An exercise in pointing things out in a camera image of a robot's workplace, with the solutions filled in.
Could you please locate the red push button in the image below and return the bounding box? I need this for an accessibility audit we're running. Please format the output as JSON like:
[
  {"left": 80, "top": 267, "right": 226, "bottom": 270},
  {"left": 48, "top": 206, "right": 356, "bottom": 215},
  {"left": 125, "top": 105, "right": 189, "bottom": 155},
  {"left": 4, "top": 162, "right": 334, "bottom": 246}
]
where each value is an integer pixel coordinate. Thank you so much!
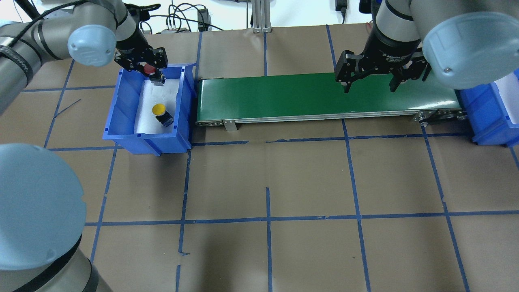
[{"left": 144, "top": 63, "right": 157, "bottom": 85}]

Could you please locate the blue bin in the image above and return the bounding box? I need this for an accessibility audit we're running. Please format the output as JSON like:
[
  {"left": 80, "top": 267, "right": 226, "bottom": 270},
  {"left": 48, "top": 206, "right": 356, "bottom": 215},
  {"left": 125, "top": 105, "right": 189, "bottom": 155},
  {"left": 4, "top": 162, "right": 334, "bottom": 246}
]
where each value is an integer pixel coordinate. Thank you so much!
[
  {"left": 103, "top": 63, "right": 196, "bottom": 156},
  {"left": 459, "top": 82, "right": 519, "bottom": 146}
]

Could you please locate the green conveyor belt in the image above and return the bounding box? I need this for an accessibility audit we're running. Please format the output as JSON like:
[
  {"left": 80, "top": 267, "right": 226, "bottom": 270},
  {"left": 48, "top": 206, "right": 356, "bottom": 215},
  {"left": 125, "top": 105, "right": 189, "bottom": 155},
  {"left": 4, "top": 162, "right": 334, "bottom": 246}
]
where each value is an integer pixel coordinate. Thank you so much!
[{"left": 196, "top": 73, "right": 467, "bottom": 127}]

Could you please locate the blue right bin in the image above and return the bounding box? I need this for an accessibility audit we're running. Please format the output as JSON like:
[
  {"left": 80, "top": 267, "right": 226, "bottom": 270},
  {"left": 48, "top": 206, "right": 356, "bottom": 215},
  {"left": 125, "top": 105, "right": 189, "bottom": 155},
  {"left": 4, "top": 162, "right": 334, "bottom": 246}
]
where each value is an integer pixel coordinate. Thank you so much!
[{"left": 459, "top": 82, "right": 519, "bottom": 146}]

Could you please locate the white foam right pad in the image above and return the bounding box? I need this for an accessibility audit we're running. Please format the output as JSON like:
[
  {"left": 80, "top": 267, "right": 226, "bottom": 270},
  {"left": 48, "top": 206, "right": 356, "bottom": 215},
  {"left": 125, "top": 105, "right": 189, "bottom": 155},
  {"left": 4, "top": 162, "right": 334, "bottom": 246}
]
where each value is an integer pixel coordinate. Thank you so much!
[{"left": 495, "top": 72, "right": 519, "bottom": 124}]

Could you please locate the yellow push button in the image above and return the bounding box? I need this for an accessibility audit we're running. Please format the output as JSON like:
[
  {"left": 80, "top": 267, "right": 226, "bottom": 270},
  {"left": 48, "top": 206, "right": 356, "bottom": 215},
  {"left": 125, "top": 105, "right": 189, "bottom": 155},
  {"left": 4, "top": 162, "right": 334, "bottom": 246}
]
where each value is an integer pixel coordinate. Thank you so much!
[{"left": 152, "top": 103, "right": 174, "bottom": 127}]

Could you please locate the aluminium frame post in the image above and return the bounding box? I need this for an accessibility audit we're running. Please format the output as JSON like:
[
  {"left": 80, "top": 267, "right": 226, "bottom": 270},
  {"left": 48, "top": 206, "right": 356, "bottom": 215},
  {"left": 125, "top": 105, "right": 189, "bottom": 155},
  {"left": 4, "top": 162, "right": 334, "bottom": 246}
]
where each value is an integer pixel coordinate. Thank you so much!
[{"left": 251, "top": 0, "right": 272, "bottom": 34}]

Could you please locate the black power adapter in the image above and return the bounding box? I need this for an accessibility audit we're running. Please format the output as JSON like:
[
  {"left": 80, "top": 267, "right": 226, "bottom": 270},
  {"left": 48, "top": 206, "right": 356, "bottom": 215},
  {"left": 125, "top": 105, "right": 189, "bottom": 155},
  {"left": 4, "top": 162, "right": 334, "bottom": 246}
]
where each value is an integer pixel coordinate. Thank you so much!
[{"left": 197, "top": 8, "right": 211, "bottom": 32}]

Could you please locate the black cable bundle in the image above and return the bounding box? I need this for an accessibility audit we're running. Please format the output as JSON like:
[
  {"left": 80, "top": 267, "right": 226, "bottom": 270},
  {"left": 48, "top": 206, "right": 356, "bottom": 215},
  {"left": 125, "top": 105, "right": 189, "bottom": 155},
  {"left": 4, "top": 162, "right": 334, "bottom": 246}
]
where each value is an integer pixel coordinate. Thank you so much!
[{"left": 138, "top": 2, "right": 224, "bottom": 34}]

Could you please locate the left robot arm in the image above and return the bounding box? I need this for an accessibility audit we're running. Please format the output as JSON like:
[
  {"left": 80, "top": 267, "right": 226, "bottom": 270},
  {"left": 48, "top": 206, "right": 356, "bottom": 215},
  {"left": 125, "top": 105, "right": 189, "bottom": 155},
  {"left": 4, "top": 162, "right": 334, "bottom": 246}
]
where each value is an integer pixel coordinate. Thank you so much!
[{"left": 1, "top": 0, "right": 167, "bottom": 292}]

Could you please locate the white foam left pad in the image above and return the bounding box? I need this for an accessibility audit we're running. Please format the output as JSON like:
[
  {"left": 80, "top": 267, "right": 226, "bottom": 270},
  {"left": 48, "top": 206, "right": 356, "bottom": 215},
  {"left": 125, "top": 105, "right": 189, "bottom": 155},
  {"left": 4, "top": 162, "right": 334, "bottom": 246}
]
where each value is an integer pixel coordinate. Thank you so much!
[{"left": 134, "top": 77, "right": 181, "bottom": 135}]

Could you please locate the white foam pad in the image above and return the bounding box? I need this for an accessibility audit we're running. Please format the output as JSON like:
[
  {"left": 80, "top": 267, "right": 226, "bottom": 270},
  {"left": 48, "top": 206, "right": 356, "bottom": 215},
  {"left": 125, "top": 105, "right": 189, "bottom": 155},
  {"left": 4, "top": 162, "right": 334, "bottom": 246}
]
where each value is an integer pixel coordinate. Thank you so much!
[
  {"left": 495, "top": 72, "right": 519, "bottom": 124},
  {"left": 134, "top": 77, "right": 181, "bottom": 135}
]

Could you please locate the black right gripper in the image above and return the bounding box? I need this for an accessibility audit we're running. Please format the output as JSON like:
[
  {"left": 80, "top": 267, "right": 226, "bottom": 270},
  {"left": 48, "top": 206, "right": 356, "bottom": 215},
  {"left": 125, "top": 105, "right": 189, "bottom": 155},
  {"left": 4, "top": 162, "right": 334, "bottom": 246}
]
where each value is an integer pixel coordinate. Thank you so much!
[{"left": 335, "top": 50, "right": 431, "bottom": 94}]

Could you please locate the blue left bin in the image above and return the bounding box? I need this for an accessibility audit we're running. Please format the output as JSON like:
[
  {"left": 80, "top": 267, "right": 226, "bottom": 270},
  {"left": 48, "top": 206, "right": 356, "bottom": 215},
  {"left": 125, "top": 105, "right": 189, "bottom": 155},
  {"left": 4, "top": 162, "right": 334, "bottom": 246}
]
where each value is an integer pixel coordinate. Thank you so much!
[{"left": 103, "top": 63, "right": 196, "bottom": 156}]

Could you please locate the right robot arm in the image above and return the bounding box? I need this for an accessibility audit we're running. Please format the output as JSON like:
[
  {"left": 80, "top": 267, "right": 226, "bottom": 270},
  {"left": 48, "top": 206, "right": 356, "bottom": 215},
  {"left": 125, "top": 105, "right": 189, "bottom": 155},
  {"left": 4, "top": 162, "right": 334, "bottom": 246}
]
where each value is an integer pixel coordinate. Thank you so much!
[{"left": 335, "top": 0, "right": 519, "bottom": 92}]

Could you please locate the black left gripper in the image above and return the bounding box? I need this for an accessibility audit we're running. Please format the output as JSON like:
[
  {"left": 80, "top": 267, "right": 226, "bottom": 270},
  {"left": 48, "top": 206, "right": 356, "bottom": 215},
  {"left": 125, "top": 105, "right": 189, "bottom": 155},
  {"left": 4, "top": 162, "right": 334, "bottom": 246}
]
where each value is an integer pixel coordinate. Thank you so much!
[{"left": 114, "top": 47, "right": 167, "bottom": 86}]

